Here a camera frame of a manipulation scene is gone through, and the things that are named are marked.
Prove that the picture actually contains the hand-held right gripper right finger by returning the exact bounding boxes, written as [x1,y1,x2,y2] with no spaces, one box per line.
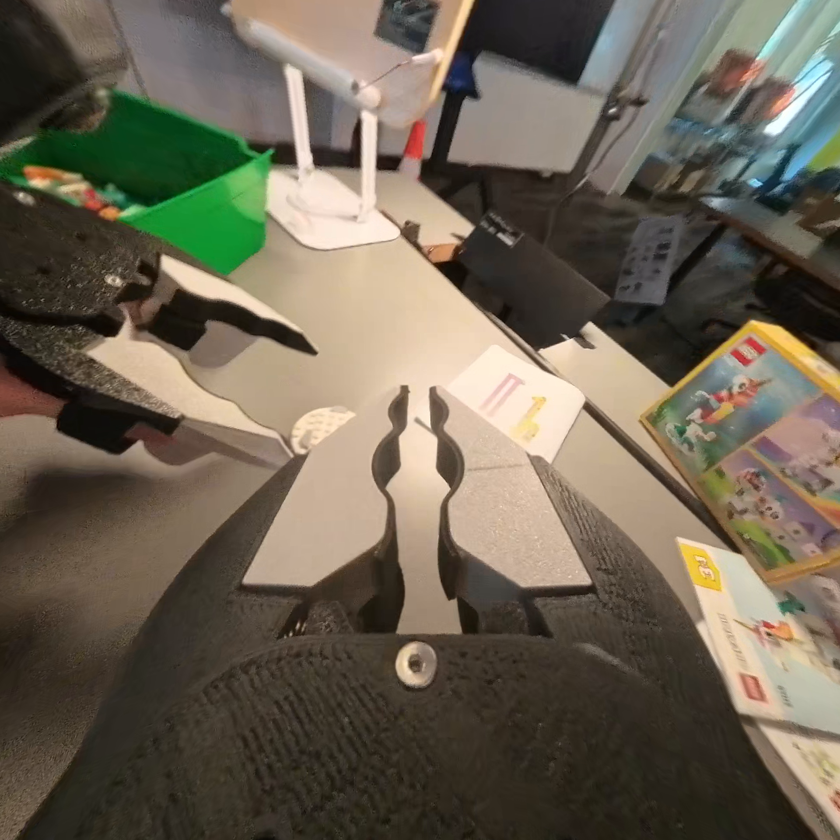
[428,386,595,634]

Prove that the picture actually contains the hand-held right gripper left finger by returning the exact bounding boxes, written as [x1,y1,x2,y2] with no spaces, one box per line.
[241,386,412,634]

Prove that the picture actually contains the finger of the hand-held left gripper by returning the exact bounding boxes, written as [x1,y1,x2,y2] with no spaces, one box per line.
[87,330,294,471]
[133,253,320,370]

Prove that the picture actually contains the white oval lego plate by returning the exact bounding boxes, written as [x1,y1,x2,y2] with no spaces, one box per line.
[289,406,357,455]

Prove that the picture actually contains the pile of lego pieces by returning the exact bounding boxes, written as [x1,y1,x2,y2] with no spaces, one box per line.
[23,164,142,221]

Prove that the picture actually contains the yellow lego box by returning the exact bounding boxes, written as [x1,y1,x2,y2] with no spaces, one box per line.
[640,320,840,584]

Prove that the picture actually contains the lego instruction booklet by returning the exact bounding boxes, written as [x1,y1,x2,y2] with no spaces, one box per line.
[755,718,840,837]
[676,537,840,737]

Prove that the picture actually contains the green plastic bin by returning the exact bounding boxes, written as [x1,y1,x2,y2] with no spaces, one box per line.
[0,88,275,277]

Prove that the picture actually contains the white printed card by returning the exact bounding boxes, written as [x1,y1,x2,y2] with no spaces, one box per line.
[413,346,586,464]

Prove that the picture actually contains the white metal stand base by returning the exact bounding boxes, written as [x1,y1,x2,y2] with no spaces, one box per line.
[266,62,403,252]

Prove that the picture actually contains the brown clipboard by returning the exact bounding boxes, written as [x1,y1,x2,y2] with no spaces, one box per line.
[400,220,468,265]

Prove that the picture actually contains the black chair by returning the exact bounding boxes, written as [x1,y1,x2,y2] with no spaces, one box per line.
[456,210,613,350]

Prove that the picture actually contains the red cone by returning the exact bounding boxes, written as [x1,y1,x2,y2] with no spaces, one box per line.
[399,120,427,181]

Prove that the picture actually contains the printed paper sheet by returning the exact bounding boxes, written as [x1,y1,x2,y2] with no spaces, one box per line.
[616,215,685,306]

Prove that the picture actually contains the black sticker on board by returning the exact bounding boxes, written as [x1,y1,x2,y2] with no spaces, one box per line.
[375,0,441,53]

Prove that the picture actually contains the white cabinet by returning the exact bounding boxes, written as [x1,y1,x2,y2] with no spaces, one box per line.
[453,52,608,177]

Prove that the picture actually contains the black screen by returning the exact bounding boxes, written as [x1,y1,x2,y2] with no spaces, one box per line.
[459,0,618,85]

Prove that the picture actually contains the grey tripod stand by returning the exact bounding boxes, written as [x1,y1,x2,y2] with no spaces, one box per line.
[577,0,657,198]

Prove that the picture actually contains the shelf with colourful items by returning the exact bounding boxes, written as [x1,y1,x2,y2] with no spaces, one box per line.
[656,46,840,204]

